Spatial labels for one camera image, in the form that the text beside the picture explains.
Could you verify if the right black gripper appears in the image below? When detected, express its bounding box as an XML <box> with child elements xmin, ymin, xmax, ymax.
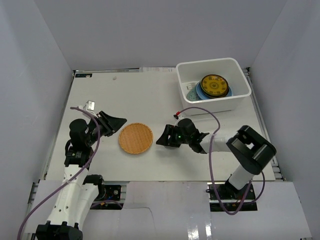
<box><xmin>156</xmin><ymin>125</ymin><xmax>191</xmax><ymax>148</ymax></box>

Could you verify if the woven wicker plate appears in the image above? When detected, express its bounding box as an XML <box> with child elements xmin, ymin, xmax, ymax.
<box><xmin>118</xmin><ymin>123</ymin><xmax>154</xmax><ymax>155</ymax></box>

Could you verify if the light green ceramic plate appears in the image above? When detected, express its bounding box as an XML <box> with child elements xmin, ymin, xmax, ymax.
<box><xmin>186</xmin><ymin>88</ymin><xmax>201</xmax><ymax>102</ymax></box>

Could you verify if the blue plastic plate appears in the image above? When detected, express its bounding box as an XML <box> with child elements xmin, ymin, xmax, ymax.
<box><xmin>196</xmin><ymin>82</ymin><xmax>233</xmax><ymax>100</ymax></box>

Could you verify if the small yellow patterned plate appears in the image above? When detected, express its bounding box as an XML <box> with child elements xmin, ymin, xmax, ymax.
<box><xmin>200</xmin><ymin>74</ymin><xmax>229</xmax><ymax>98</ymax></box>

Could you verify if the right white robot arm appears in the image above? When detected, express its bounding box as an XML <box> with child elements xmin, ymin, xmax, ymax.
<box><xmin>156</xmin><ymin>118</ymin><xmax>277</xmax><ymax>200</ymax></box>

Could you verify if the white plastic bin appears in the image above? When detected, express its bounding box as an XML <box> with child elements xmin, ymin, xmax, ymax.
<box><xmin>176</xmin><ymin>57</ymin><xmax>252</xmax><ymax>116</ymax></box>

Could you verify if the blue label sticker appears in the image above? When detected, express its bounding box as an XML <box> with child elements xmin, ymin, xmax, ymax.
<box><xmin>74</xmin><ymin>73</ymin><xmax>93</xmax><ymax>78</ymax></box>

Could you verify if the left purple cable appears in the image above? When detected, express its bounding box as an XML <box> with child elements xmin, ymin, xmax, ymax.
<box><xmin>16</xmin><ymin>106</ymin><xmax>123</xmax><ymax>240</ymax></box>

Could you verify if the purple cable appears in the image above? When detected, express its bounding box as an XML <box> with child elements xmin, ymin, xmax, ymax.
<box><xmin>16</xmin><ymin>106</ymin><xmax>123</xmax><ymax>240</ymax></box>
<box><xmin>178</xmin><ymin>106</ymin><xmax>266</xmax><ymax>216</ymax></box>

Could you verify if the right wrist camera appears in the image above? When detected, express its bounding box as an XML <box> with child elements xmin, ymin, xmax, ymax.
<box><xmin>173</xmin><ymin>111</ymin><xmax>186</xmax><ymax>126</ymax></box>

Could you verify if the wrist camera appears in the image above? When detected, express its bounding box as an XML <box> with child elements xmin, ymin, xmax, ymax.
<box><xmin>173</xmin><ymin>111</ymin><xmax>186</xmax><ymax>126</ymax></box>
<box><xmin>78</xmin><ymin>100</ymin><xmax>96</xmax><ymax>115</ymax></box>

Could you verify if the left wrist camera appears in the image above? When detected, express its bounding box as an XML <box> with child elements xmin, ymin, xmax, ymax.
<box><xmin>78</xmin><ymin>100</ymin><xmax>96</xmax><ymax>115</ymax></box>

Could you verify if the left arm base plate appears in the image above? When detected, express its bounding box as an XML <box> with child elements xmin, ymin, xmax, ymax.
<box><xmin>100</xmin><ymin>184</ymin><xmax>122</xmax><ymax>201</ymax></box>

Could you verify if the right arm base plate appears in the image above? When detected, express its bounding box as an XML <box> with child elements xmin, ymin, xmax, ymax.
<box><xmin>206</xmin><ymin>183</ymin><xmax>258</xmax><ymax>213</ymax></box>

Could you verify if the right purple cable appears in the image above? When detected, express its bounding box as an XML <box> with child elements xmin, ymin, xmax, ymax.
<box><xmin>178</xmin><ymin>106</ymin><xmax>266</xmax><ymax>216</ymax></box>

